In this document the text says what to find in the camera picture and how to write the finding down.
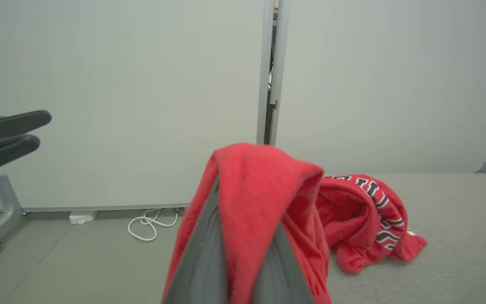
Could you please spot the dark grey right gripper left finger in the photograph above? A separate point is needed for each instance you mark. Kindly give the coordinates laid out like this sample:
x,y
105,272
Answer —
x,y
203,270

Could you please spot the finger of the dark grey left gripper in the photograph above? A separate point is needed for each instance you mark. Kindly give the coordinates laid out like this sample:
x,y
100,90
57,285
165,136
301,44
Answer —
x,y
6,152
11,124

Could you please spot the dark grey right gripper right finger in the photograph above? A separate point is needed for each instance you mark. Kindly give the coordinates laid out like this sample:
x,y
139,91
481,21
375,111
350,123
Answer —
x,y
281,278

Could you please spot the red white garment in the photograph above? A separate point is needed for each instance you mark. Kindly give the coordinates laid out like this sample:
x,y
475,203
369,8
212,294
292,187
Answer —
x,y
255,190

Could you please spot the grey panel foot with caster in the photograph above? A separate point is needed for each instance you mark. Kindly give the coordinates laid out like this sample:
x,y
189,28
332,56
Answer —
x,y
2,202

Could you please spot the white power adapter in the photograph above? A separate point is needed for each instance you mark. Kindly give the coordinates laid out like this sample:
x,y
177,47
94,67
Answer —
x,y
82,217

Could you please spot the wide white partition panel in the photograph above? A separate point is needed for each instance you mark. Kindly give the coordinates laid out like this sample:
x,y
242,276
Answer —
x,y
120,93

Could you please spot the narrow white partition panel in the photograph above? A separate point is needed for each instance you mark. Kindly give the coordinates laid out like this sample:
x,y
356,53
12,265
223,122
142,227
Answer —
x,y
395,84

